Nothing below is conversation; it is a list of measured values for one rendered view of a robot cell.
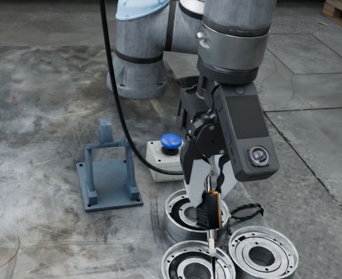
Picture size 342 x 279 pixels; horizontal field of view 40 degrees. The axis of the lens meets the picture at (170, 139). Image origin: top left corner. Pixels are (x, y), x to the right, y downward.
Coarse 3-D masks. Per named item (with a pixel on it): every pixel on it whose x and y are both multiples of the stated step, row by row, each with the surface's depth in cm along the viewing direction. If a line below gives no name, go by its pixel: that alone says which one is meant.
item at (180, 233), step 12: (180, 192) 79; (168, 204) 77; (168, 216) 74; (180, 216) 75; (192, 216) 79; (228, 216) 75; (168, 228) 74; (180, 228) 72; (180, 240) 74; (204, 240) 72
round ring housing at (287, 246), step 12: (252, 228) 74; (264, 228) 74; (276, 240) 73; (288, 240) 72; (228, 252) 69; (252, 252) 72; (264, 252) 72; (276, 252) 71; (288, 252) 71; (252, 264) 69; (276, 264) 69; (288, 264) 70; (240, 276) 67; (252, 276) 66; (288, 276) 66
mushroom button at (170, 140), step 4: (164, 136) 86; (168, 136) 86; (172, 136) 86; (176, 136) 87; (164, 140) 85; (168, 140) 85; (172, 140) 85; (176, 140) 86; (180, 140) 86; (164, 144) 85; (168, 144) 85; (172, 144) 85; (176, 144) 85; (180, 144) 86; (168, 148) 87; (172, 148) 85
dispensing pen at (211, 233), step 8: (208, 176) 63; (208, 184) 63; (208, 192) 63; (208, 200) 61; (216, 200) 62; (200, 208) 64; (208, 208) 61; (216, 208) 62; (200, 216) 64; (208, 216) 61; (216, 216) 62; (200, 224) 64; (208, 224) 61; (216, 224) 62; (208, 232) 63; (208, 240) 63; (216, 240) 64
